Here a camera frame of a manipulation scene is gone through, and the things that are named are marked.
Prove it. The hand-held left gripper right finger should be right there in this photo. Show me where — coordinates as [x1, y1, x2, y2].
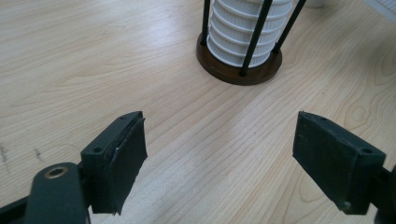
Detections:
[291, 110, 388, 217]

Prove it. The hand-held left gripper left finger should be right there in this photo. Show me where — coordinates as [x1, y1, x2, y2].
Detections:
[79, 110, 149, 217]

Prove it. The black wire cup holder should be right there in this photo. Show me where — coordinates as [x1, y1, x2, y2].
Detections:
[195, 0, 307, 87]

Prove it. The stack of paper cups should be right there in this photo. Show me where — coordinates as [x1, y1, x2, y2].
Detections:
[205, 0, 294, 69]

